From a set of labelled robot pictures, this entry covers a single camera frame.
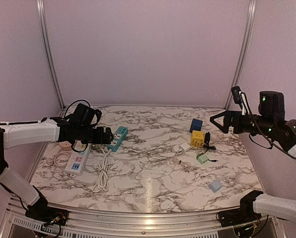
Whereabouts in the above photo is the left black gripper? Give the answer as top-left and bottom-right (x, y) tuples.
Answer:
(76, 125), (113, 144)

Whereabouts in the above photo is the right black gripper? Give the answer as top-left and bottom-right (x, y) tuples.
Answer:
(211, 110), (275, 137)

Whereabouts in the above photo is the teal power strip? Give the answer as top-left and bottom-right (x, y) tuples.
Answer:
(107, 126), (128, 152)

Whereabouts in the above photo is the green usb charger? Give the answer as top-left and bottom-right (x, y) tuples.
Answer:
(196, 153), (208, 164)

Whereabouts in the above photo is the light blue usb charger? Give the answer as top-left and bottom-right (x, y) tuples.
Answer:
(209, 180), (222, 193)

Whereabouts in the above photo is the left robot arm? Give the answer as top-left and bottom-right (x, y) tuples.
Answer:
(0, 100), (113, 221)

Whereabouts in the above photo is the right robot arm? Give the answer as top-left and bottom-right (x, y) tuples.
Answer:
(210, 86), (296, 227)

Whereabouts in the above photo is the blue cube socket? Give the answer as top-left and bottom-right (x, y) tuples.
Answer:
(189, 119), (203, 133)

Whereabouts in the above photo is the yellow cube socket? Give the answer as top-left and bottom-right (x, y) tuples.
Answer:
(190, 130), (205, 148)

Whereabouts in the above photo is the pink round socket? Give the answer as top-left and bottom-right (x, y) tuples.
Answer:
(59, 141), (72, 151)

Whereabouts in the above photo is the white multicolour power strip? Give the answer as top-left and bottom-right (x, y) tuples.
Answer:
(65, 143), (91, 176)

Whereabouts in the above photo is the white usb charger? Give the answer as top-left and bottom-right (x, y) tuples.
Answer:
(173, 142), (191, 153)

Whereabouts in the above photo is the black power adapter with cable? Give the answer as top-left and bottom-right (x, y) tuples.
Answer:
(203, 132), (217, 164)

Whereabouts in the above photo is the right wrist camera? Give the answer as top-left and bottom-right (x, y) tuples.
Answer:
(231, 86), (244, 109)

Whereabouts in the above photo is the pink usb cable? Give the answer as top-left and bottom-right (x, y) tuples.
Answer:
(169, 151), (191, 172)

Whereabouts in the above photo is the right aluminium frame post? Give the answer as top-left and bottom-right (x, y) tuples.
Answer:
(224, 0), (258, 110)

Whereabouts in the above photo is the aluminium frame post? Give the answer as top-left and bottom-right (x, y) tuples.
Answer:
(224, 0), (258, 110)
(37, 0), (65, 110)

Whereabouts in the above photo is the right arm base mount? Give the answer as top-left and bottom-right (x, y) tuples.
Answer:
(216, 208), (262, 227)

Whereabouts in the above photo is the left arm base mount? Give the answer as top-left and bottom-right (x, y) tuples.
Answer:
(25, 206), (69, 226)

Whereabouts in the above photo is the front aluminium rail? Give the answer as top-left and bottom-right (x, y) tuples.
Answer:
(0, 197), (288, 238)

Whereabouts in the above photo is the left aluminium frame post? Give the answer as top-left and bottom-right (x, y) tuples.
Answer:
(37, 0), (65, 110)

